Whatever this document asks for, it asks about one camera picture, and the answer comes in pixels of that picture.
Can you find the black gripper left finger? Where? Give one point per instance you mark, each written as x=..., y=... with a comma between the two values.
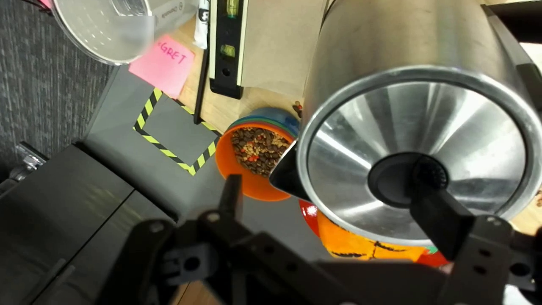
x=230, y=196

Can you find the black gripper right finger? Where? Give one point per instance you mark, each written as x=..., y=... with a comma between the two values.
x=442, y=221

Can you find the stainless steel electric kettle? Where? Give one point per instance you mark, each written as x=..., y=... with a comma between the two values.
x=395, y=69

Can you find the orange bowl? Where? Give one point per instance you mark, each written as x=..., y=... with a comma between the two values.
x=254, y=155

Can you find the red plate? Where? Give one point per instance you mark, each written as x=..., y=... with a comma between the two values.
x=307, y=218

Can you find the blue bowl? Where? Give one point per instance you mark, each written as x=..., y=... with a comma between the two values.
x=276, y=118

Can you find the orange pumpkin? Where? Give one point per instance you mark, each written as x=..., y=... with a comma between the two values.
x=349, y=243

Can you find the yellow black hazard tape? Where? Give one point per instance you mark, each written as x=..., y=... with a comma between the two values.
x=147, y=106

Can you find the black spirit level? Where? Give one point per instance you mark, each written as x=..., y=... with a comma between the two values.
x=225, y=52

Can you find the pink sticky note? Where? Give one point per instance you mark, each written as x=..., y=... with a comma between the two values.
x=163, y=65

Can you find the beige cardboard sheet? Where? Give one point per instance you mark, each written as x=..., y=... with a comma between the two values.
x=279, y=45

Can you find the black plastic bin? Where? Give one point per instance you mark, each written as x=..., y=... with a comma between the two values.
x=61, y=226

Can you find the translucent measuring cup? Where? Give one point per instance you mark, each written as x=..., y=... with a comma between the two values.
x=102, y=26

